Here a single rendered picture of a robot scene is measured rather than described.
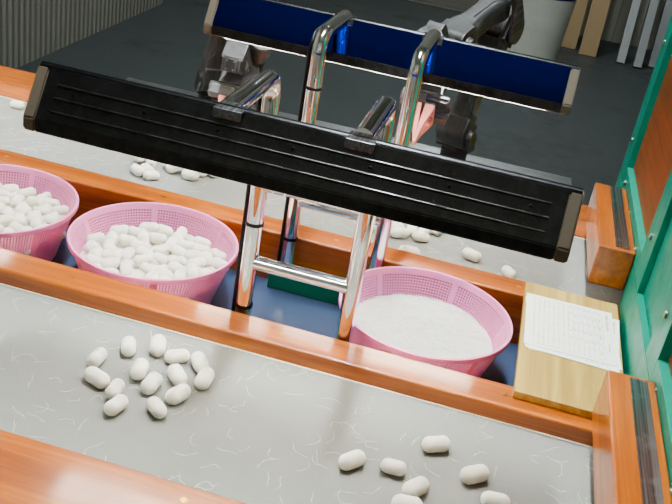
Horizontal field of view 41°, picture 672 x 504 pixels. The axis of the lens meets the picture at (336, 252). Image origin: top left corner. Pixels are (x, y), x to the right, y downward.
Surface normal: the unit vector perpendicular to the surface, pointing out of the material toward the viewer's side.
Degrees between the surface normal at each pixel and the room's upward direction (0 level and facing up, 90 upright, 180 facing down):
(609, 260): 90
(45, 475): 0
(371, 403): 0
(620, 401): 0
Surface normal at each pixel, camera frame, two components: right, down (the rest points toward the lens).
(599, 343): 0.16, -0.88
